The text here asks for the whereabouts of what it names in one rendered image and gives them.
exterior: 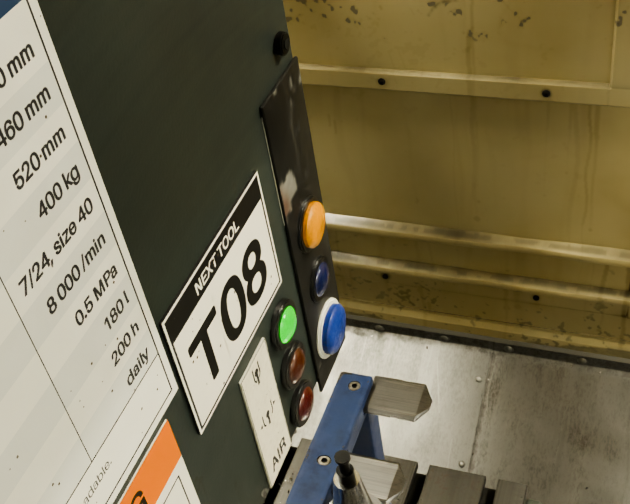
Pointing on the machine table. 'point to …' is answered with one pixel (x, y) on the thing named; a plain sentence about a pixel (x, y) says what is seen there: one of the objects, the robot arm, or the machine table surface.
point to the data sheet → (53, 288)
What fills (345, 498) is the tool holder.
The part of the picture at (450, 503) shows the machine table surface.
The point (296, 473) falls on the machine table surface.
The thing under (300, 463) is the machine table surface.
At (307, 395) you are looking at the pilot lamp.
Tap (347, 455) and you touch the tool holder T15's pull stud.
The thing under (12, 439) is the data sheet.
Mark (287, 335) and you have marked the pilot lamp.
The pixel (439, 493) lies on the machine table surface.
